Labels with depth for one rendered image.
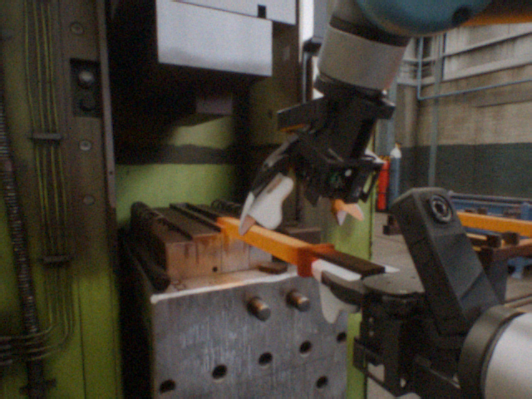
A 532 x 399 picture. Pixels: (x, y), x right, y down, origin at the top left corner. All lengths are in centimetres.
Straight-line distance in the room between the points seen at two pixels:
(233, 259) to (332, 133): 36
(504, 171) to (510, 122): 99
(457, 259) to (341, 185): 14
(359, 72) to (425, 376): 25
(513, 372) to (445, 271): 7
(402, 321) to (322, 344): 46
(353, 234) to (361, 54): 72
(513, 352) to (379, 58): 24
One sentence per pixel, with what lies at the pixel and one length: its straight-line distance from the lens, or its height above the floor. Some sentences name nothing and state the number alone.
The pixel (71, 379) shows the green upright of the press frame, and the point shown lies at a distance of 85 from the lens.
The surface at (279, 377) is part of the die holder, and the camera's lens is 74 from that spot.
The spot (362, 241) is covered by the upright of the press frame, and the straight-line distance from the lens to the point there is 104.
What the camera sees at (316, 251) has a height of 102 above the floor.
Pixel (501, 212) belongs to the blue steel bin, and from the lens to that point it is 426.
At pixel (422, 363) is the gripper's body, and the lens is 33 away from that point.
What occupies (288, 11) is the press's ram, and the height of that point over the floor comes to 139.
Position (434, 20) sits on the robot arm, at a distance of 23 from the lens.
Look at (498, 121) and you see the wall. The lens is 910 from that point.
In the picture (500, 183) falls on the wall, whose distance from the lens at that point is 900.
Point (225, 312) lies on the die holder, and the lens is 63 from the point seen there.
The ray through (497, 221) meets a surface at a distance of 81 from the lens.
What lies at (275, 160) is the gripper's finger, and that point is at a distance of 40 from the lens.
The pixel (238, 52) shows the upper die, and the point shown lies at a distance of 68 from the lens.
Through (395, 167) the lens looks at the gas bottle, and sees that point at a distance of 788.
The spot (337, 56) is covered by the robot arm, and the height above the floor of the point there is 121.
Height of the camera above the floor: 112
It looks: 7 degrees down
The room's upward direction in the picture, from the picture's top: straight up
